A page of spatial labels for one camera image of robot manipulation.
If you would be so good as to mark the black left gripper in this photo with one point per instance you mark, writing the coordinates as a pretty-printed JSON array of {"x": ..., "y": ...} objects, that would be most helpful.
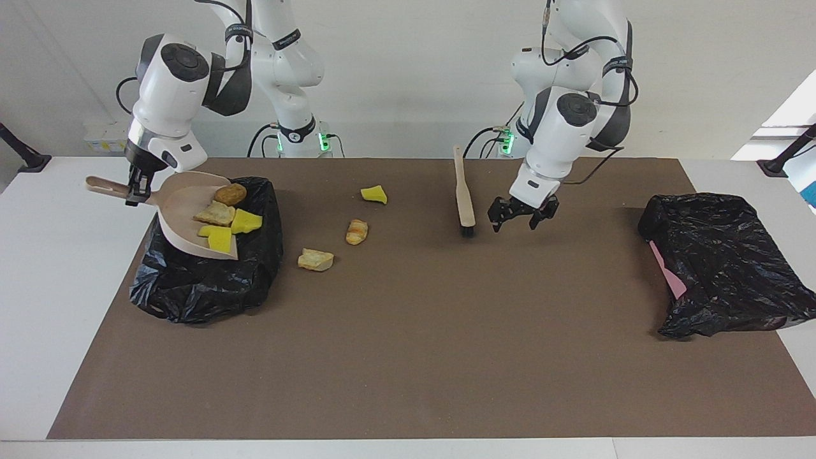
[{"x": 532, "y": 209}]

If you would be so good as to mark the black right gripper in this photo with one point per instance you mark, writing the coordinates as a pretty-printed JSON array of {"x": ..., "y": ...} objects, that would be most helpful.
[{"x": 143, "y": 158}]

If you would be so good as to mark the beige plastic dustpan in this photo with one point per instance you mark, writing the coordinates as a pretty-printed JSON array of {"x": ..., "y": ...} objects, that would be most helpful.
[{"x": 182, "y": 204}]

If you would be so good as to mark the beige brush with black bristles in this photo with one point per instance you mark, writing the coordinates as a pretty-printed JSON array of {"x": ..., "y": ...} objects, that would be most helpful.
[{"x": 463, "y": 191}]

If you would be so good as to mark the pale beige sponge chunk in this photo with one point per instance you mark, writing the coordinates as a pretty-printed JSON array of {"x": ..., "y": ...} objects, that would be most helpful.
[
  {"x": 315, "y": 260},
  {"x": 215, "y": 215}
]

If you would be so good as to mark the brown fried nugget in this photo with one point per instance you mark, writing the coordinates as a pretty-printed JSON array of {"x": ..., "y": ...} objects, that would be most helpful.
[{"x": 229, "y": 194}]

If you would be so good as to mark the yellow sponge chunk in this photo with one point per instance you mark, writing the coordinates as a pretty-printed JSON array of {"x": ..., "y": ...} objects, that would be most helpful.
[
  {"x": 218, "y": 240},
  {"x": 245, "y": 221}
]

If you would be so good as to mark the yellow sponge wedge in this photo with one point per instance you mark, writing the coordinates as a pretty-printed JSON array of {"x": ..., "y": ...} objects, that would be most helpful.
[{"x": 374, "y": 194}]

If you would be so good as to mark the orange striped bread roll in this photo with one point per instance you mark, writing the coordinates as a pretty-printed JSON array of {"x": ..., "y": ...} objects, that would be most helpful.
[{"x": 356, "y": 232}]

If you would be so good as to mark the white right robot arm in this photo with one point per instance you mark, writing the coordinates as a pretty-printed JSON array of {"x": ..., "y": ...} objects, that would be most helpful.
[{"x": 166, "y": 95}]

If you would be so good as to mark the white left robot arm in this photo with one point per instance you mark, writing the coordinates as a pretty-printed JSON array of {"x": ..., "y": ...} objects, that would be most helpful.
[{"x": 567, "y": 140}]

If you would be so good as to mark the black trash bag bin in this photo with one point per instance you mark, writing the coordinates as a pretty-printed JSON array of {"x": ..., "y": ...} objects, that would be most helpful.
[{"x": 210, "y": 293}]

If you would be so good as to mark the pink plastic bin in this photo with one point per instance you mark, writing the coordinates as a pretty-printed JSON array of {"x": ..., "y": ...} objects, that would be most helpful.
[{"x": 669, "y": 274}]

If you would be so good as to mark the black bag over pink bin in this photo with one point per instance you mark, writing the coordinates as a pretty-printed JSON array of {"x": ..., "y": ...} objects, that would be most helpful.
[{"x": 720, "y": 268}]

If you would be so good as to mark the brown table mat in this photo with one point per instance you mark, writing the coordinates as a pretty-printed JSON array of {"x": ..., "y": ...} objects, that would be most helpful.
[{"x": 382, "y": 382}]

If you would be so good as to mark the blue object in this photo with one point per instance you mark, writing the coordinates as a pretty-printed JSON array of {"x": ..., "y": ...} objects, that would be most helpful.
[{"x": 811, "y": 191}]

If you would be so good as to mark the white wall socket box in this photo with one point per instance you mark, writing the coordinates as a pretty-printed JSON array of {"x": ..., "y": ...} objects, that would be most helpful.
[{"x": 118, "y": 137}]

